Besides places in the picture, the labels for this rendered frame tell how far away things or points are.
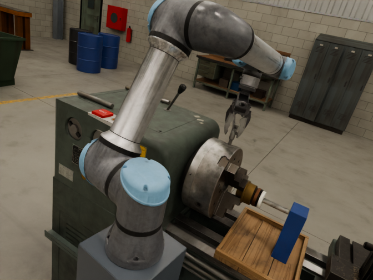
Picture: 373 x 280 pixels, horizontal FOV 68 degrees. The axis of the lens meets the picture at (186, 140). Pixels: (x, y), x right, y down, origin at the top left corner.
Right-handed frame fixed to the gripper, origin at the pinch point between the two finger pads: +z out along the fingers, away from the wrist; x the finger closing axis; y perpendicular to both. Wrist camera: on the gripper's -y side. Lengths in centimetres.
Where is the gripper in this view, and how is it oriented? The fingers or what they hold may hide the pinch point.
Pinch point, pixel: (232, 133)
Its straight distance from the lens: 117.2
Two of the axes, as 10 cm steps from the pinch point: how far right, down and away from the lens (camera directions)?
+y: 1.0, -2.1, 9.7
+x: -9.5, -3.0, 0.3
